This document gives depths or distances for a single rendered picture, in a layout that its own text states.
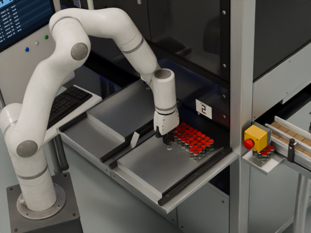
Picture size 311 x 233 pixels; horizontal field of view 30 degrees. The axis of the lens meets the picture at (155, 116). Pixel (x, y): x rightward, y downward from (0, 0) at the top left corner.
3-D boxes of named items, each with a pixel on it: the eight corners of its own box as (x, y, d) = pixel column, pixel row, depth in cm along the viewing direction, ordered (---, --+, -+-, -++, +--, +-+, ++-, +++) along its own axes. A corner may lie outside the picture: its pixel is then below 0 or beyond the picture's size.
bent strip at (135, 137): (136, 141, 244) (134, 131, 240) (141, 144, 242) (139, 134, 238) (110, 159, 237) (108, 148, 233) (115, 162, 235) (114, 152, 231)
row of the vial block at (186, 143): (172, 137, 243) (171, 129, 241) (203, 157, 233) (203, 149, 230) (169, 140, 242) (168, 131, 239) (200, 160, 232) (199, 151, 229)
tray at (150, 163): (177, 125, 250) (177, 119, 247) (223, 153, 234) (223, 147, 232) (117, 166, 233) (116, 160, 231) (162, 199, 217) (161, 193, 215)
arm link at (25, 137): (25, 139, 210) (36, 167, 199) (-6, 132, 203) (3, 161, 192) (87, 21, 193) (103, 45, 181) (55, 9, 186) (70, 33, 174)
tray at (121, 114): (143, 82, 275) (142, 76, 273) (182, 105, 260) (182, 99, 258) (87, 117, 259) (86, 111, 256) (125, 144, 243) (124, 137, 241)
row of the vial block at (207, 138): (183, 129, 247) (183, 121, 244) (215, 149, 236) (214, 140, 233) (180, 132, 246) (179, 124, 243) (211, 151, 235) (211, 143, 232)
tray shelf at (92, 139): (136, 82, 279) (136, 79, 278) (250, 148, 238) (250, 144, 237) (56, 131, 256) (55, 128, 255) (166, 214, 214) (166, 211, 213)
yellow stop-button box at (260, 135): (255, 135, 229) (256, 121, 224) (270, 143, 225) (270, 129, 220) (243, 145, 225) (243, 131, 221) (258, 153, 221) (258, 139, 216)
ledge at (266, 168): (263, 143, 240) (264, 139, 238) (289, 157, 232) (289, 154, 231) (241, 160, 233) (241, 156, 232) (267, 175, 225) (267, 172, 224)
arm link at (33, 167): (18, 183, 207) (2, 133, 191) (8, 151, 220) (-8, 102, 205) (51, 172, 210) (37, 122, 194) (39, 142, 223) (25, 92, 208)
